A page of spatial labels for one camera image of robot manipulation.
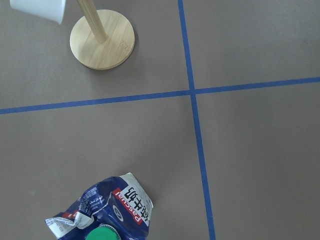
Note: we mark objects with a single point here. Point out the white plastic cup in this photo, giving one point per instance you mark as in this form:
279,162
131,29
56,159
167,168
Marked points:
52,10

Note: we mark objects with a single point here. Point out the blue white milk carton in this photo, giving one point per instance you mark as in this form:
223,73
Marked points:
116,208

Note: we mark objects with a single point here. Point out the wooden cup tree stand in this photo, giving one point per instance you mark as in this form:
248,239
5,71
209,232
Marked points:
102,39

